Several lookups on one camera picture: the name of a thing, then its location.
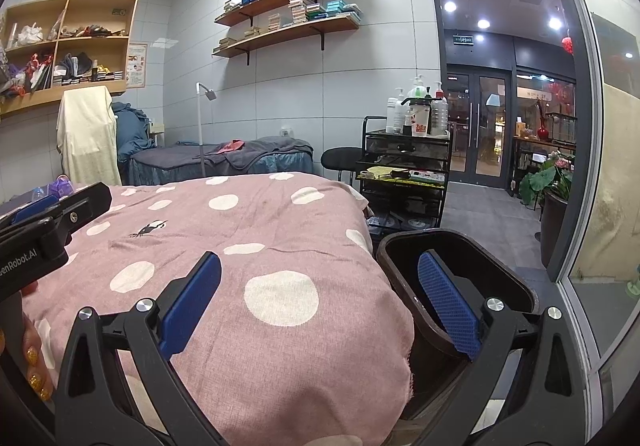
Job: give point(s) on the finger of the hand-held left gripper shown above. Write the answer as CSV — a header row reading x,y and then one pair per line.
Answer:
x,y
87,211
35,208

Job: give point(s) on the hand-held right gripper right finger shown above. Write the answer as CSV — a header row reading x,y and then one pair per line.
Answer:
x,y
447,298

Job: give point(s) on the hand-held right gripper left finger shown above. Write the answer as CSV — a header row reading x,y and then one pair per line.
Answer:
x,y
192,298

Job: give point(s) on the dark brown bin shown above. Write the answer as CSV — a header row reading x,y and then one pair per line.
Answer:
x,y
450,246

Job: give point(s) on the person's left hand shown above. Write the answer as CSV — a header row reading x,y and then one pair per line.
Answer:
x,y
35,346

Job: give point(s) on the small clear plastic bottle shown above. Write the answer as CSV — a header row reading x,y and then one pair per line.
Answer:
x,y
38,193

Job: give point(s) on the cream cloth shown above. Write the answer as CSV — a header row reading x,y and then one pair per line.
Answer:
x,y
87,135

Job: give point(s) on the blue cloth pile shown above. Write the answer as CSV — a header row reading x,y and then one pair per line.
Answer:
x,y
132,133

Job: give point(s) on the pink polka dot blanket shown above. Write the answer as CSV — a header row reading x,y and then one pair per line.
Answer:
x,y
250,226

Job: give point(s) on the grey massage bed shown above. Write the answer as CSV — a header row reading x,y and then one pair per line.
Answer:
x,y
170,160

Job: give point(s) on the white floor lamp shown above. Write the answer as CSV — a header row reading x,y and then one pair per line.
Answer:
x,y
201,130

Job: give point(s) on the yellow towel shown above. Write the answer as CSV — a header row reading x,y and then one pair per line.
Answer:
x,y
382,172

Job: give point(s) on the black trolley cart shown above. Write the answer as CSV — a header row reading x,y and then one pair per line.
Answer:
x,y
405,153

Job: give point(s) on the potted green plant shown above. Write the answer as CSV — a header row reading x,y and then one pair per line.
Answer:
x,y
545,181

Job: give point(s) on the red cloth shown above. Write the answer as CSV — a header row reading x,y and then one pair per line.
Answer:
x,y
231,146

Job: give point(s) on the black round stool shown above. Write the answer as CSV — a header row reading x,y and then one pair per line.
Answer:
x,y
342,158

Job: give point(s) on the wooden display table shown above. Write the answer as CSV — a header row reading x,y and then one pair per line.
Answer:
x,y
530,143

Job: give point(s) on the glass double door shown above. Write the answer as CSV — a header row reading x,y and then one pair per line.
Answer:
x,y
485,125

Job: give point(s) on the bottles on cart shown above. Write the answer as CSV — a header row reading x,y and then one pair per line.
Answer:
x,y
420,120

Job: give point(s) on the clear pump bottle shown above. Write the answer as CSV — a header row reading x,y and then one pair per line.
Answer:
x,y
440,113

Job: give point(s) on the red vase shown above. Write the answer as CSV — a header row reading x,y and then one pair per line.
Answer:
x,y
542,133

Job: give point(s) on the wooden cubby shelf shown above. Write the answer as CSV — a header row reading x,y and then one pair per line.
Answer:
x,y
127,20

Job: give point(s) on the large white pump bottle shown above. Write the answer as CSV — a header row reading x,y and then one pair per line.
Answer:
x,y
417,89

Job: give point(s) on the green exit sign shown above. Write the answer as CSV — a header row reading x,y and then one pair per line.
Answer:
x,y
463,40

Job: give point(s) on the red hanging ornament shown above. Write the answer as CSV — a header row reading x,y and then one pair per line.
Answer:
x,y
567,43

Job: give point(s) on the wall poster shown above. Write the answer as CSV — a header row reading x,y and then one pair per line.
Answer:
x,y
137,65

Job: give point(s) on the wall shelves with books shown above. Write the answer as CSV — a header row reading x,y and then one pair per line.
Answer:
x,y
300,8

